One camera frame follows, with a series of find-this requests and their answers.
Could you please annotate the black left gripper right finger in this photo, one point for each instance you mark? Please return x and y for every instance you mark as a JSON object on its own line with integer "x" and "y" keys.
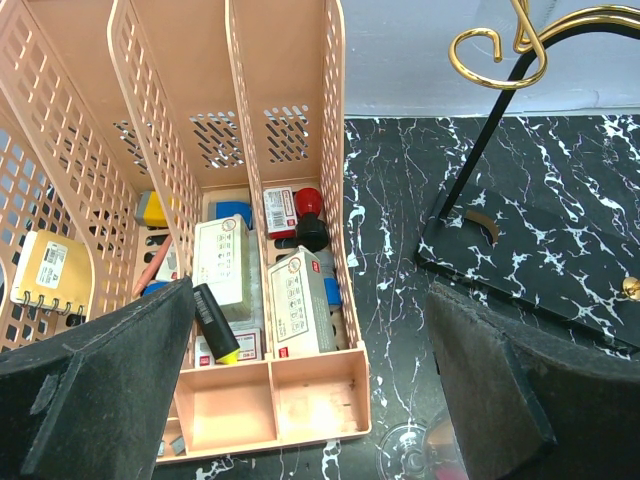
{"x": 526, "y": 404}

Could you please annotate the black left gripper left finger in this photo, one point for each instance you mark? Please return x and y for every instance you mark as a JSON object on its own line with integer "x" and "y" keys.
{"x": 92, "y": 402}

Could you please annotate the clear wine glass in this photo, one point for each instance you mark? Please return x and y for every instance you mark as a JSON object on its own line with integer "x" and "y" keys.
{"x": 421, "y": 450}

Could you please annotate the gold spiral notebook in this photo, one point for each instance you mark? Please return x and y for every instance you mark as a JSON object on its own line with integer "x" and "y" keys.
{"x": 53, "y": 273}

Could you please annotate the black yellow highlighter marker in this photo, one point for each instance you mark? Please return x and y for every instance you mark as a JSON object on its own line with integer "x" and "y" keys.
{"x": 214, "y": 326}

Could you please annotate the pink pen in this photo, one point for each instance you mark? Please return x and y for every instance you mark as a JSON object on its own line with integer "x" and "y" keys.
{"x": 149, "y": 272}

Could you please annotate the yellow grey block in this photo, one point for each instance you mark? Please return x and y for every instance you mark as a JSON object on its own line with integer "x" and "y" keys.
{"x": 149, "y": 212}

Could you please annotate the red white small box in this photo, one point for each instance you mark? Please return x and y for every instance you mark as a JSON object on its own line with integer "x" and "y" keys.
{"x": 280, "y": 212}

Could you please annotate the pink plastic file organizer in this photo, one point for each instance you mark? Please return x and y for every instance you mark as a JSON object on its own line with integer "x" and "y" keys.
{"x": 197, "y": 101}

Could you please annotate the gold wire wine glass rack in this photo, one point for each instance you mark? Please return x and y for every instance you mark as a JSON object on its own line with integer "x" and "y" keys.
{"x": 563, "y": 268}

